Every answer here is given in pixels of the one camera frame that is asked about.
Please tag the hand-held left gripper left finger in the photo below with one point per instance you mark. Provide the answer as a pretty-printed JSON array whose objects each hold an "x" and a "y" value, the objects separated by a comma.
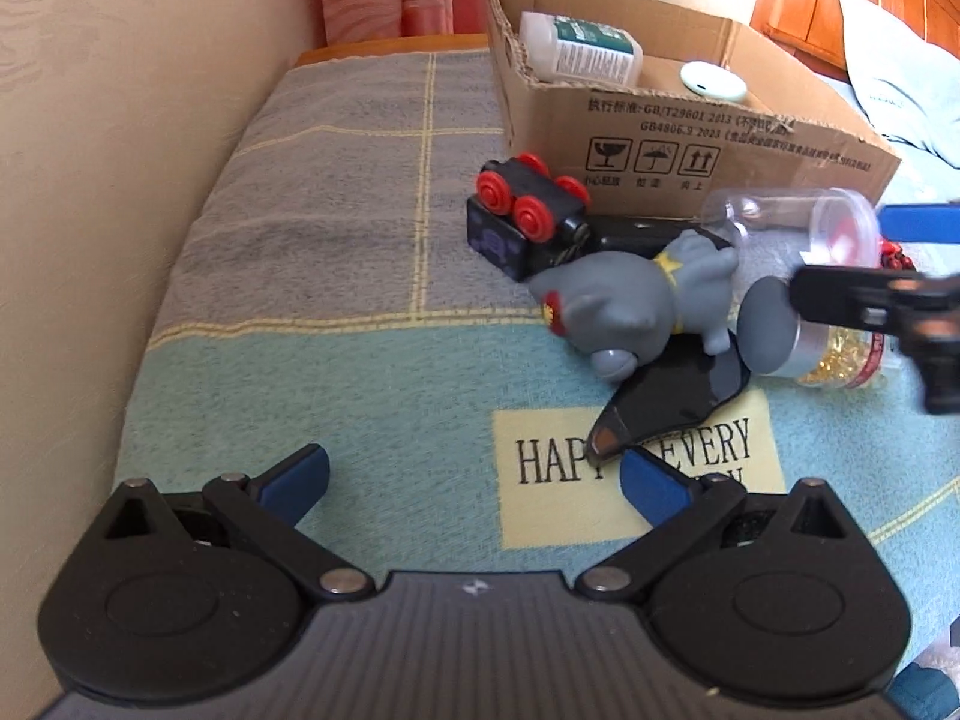
[{"x": 296, "y": 476}]

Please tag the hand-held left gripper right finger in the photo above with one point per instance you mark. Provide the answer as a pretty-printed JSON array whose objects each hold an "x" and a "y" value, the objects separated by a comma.
[{"x": 652, "y": 484}]

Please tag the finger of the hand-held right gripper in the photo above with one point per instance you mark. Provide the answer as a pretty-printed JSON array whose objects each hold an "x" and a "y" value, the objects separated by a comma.
[
  {"x": 840, "y": 292},
  {"x": 919, "y": 221}
]

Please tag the black curved plastic object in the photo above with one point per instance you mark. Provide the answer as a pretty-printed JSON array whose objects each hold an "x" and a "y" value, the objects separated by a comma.
[{"x": 660, "y": 401}]

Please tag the clear jar of gold pins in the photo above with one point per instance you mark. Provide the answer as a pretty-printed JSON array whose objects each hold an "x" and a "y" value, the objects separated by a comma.
[{"x": 765, "y": 330}]

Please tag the clear plastic container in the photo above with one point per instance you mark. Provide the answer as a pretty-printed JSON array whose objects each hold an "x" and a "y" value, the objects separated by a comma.
[{"x": 780, "y": 214}]

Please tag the grey cat toy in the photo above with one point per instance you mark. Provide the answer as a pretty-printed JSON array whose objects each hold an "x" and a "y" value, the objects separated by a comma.
[{"x": 622, "y": 300}]

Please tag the black toy train red wheels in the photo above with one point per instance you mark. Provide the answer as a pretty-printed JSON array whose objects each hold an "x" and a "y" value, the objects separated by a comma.
[{"x": 517, "y": 229}]

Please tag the brown cardboard box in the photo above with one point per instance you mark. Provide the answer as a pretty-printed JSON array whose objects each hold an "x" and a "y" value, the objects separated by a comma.
[{"x": 570, "y": 127}]

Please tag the light blue pillow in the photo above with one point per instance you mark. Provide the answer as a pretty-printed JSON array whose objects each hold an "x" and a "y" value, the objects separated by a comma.
[{"x": 900, "y": 67}]

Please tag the black square plate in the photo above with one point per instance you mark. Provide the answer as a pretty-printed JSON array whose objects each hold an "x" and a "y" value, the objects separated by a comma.
[{"x": 630, "y": 234}]

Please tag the plaid grey blue blanket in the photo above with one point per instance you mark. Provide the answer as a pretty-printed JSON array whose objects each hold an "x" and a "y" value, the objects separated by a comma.
[{"x": 337, "y": 255}]

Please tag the mint white computer mouse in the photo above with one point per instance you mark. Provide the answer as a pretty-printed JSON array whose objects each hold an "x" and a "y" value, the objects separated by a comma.
[{"x": 712, "y": 80}]

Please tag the white plastic bottle green label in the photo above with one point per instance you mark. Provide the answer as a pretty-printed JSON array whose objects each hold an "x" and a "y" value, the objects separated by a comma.
[{"x": 585, "y": 49}]

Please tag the wooden bedside table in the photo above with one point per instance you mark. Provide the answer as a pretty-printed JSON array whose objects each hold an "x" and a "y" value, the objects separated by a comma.
[{"x": 375, "y": 50}]

